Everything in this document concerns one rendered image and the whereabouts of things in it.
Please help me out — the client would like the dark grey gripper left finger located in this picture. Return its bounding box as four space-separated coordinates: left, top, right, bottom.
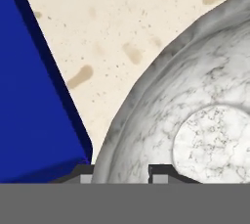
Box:
52 163 96 184

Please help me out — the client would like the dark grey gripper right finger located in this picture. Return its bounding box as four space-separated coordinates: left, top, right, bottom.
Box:
147 163 202 184

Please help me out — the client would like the white marble bowl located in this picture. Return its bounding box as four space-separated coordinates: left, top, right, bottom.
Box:
91 0 250 184

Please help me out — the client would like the blue tray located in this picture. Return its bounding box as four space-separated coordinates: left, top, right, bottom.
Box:
0 0 94 184

